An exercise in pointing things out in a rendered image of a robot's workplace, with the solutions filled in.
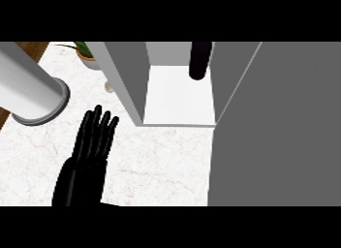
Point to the small beige object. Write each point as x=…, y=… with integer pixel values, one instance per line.
x=108, y=87

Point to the white cylinder with grey rim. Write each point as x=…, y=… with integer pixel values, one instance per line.
x=21, y=87

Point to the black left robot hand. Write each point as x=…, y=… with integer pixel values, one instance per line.
x=80, y=174

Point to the black rounded bar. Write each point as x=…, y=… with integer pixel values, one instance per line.
x=199, y=61

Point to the dark grey cabinet door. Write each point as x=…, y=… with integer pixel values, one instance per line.
x=288, y=129

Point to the potted green plant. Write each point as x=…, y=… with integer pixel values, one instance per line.
x=87, y=59

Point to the grey open cabinet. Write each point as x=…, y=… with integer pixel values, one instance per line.
x=177, y=97

